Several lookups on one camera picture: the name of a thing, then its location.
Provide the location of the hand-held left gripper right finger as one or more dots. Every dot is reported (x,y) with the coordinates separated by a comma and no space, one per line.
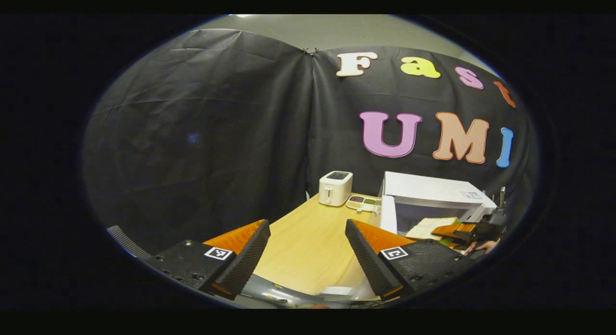
(365,263)

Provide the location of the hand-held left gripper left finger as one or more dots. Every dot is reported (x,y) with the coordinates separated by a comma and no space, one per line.
(245,263)

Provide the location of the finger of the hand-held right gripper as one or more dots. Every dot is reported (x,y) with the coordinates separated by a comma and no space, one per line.
(469,226)
(455,232)

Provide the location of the lettuce sandwich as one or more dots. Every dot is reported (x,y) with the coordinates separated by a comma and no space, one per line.
(428,227)

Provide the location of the white microwave oven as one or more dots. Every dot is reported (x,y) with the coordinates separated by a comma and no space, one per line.
(428,188)

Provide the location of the grey curved object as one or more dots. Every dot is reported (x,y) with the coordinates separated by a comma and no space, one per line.
(269,289)

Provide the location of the white divided snack dish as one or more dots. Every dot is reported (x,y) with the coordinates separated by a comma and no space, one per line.
(362,203)

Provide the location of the white toaster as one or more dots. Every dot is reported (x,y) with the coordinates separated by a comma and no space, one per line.
(335,188)

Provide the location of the black backdrop cloth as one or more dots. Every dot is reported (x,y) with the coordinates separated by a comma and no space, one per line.
(192,109)

